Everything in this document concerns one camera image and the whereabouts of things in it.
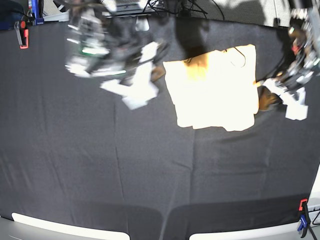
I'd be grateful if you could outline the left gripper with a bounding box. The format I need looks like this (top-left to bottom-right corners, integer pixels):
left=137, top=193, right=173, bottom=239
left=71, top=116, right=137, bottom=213
left=257, top=78, right=307, bottom=110

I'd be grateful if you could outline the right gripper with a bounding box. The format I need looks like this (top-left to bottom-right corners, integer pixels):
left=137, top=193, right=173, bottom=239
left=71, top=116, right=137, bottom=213
left=100, top=41, right=168, bottom=110

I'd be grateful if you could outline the yellow t-shirt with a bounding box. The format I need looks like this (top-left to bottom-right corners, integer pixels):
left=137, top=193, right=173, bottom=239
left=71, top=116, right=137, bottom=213
left=163, top=44, right=259, bottom=132

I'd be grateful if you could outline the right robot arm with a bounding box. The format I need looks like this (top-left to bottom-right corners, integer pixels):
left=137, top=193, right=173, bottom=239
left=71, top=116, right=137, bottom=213
left=65, top=0, right=168, bottom=110

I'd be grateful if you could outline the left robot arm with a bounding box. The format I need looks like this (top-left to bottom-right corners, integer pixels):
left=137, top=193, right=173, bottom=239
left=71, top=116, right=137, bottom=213
left=258, top=0, right=320, bottom=111

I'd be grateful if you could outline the red blue clamp bottom right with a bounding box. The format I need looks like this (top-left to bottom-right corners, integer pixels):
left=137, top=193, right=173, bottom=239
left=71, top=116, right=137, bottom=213
left=297, top=198, right=311, bottom=239

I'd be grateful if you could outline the red clamp top left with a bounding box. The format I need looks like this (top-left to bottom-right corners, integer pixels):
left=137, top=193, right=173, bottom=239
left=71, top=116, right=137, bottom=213
left=14, top=20, right=29, bottom=49

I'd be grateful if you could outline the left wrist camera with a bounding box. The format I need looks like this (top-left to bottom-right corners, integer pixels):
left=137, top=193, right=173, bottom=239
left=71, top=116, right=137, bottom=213
left=285, top=103, right=309, bottom=121

